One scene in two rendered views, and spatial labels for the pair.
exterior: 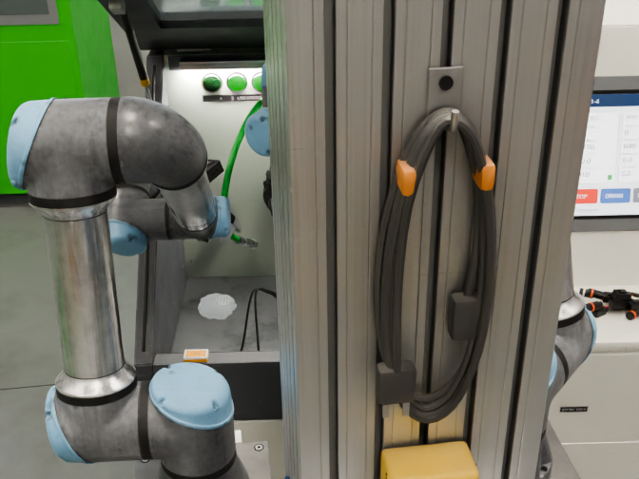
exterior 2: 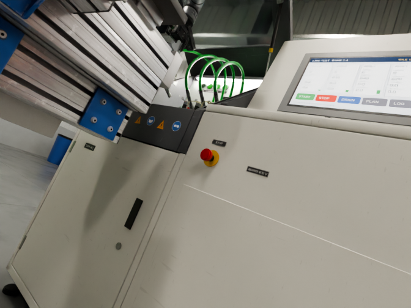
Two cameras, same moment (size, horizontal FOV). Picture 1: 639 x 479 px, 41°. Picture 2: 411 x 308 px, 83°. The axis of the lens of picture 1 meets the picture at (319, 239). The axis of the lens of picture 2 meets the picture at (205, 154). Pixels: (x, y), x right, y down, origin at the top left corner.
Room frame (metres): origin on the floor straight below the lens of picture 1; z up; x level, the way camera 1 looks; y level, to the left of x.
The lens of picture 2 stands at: (0.88, -0.79, 0.69)
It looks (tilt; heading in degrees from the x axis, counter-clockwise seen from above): 10 degrees up; 36
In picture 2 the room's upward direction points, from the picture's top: 22 degrees clockwise
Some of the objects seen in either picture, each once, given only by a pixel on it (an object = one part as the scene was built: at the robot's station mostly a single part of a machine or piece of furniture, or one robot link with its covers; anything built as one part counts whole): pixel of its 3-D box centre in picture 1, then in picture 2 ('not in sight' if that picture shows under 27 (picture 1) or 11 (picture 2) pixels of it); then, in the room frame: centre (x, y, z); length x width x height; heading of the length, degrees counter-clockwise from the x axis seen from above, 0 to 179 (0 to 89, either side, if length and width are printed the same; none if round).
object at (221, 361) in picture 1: (300, 384); (134, 120); (1.46, 0.05, 0.87); 0.62 x 0.04 x 0.16; 91
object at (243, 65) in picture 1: (294, 62); (230, 79); (1.97, 0.05, 1.43); 0.54 x 0.03 x 0.02; 91
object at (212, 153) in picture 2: not in sight; (208, 156); (1.43, -0.40, 0.80); 0.05 x 0.04 x 0.05; 91
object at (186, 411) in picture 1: (189, 415); not in sight; (0.98, 0.20, 1.20); 0.13 x 0.12 x 0.14; 93
